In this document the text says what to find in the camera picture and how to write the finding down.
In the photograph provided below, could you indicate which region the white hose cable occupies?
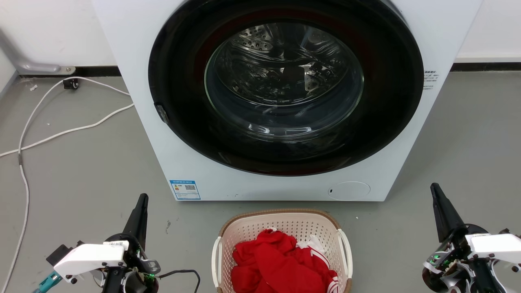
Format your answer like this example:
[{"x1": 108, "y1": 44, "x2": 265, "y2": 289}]
[{"x1": 0, "y1": 103, "x2": 135, "y2": 158}]

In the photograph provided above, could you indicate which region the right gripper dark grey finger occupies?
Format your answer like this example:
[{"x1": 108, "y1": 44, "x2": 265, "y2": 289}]
[{"x1": 430, "y1": 183, "x2": 467, "y2": 244}]

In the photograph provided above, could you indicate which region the grey door handle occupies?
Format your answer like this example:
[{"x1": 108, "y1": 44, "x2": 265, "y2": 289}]
[{"x1": 154, "y1": 104, "x2": 170, "y2": 125}]

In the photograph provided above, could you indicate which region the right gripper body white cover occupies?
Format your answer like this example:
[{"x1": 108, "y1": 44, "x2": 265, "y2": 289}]
[{"x1": 422, "y1": 224, "x2": 521, "y2": 293}]

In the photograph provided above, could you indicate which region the red garment with white stripes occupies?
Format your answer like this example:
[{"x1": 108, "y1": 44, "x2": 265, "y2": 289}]
[{"x1": 231, "y1": 229, "x2": 339, "y2": 293}]

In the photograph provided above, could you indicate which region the black round glass washer door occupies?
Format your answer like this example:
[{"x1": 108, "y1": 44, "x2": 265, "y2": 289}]
[{"x1": 148, "y1": 0, "x2": 425, "y2": 177}]

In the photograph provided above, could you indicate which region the blue energy label sticker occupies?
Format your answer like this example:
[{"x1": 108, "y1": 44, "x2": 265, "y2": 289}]
[{"x1": 170, "y1": 180, "x2": 201, "y2": 200}]

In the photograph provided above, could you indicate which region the grey floor pipe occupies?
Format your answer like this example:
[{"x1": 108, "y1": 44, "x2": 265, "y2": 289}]
[{"x1": 0, "y1": 28, "x2": 76, "y2": 75}]

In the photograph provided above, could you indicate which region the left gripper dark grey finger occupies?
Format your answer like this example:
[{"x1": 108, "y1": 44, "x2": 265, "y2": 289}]
[{"x1": 123, "y1": 194, "x2": 149, "y2": 249}]

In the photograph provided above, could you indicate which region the white front-load washing machine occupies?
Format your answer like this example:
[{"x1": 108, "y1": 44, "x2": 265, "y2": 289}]
[{"x1": 93, "y1": 0, "x2": 484, "y2": 202}]

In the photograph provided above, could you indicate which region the long white power cable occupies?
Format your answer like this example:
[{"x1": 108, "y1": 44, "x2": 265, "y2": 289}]
[{"x1": 0, "y1": 76, "x2": 131, "y2": 293}]

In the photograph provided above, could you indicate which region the small text sticker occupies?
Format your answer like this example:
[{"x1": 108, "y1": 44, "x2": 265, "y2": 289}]
[{"x1": 422, "y1": 70, "x2": 440, "y2": 91}]

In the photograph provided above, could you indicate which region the steel washing drum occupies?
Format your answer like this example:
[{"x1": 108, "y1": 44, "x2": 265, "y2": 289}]
[{"x1": 205, "y1": 22, "x2": 364, "y2": 143}]

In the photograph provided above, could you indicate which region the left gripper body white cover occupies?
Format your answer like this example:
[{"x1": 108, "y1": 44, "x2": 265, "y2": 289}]
[{"x1": 53, "y1": 234, "x2": 160, "y2": 293}]

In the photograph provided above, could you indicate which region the round white filter cover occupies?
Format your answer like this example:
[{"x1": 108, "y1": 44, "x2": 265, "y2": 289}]
[{"x1": 328, "y1": 181, "x2": 371, "y2": 201}]

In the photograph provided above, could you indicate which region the beige plastic laundry basket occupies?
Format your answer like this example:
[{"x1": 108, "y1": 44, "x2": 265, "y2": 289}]
[{"x1": 211, "y1": 209, "x2": 353, "y2": 293}]

